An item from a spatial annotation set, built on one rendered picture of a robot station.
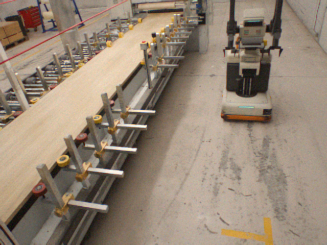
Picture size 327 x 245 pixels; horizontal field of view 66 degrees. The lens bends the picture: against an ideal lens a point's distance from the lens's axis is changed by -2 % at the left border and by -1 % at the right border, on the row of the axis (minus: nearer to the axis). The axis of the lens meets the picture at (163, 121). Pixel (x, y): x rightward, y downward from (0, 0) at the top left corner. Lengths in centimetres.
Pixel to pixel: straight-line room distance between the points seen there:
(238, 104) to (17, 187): 257
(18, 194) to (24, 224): 18
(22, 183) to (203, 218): 147
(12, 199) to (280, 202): 210
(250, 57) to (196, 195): 166
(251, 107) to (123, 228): 205
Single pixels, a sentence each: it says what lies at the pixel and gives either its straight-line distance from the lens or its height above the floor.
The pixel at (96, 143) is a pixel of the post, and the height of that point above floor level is 90.
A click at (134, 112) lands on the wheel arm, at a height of 83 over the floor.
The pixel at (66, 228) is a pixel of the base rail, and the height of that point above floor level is 70.
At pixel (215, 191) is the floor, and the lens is 261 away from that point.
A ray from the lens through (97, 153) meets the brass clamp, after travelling 189.
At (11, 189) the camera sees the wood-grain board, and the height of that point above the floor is 90.
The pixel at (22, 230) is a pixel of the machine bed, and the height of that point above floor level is 74.
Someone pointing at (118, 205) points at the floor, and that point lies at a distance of 260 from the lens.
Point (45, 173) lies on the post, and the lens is 145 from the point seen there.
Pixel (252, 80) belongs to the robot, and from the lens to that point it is 352.
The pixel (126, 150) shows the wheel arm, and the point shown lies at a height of 82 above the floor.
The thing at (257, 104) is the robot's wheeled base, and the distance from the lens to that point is 338.
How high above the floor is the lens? 197
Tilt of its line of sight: 33 degrees down
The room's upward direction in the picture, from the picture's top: 7 degrees counter-clockwise
